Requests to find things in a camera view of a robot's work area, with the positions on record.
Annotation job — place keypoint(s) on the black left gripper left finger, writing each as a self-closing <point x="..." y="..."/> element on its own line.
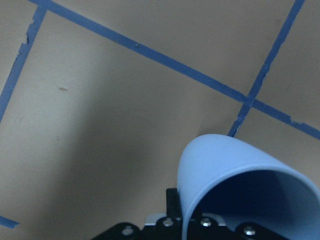
<point x="169" y="227"/>

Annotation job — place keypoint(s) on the light blue plastic cup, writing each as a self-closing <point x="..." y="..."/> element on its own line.
<point x="225" y="176"/>

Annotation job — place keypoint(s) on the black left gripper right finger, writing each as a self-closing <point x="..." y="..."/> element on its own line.
<point x="208" y="226"/>

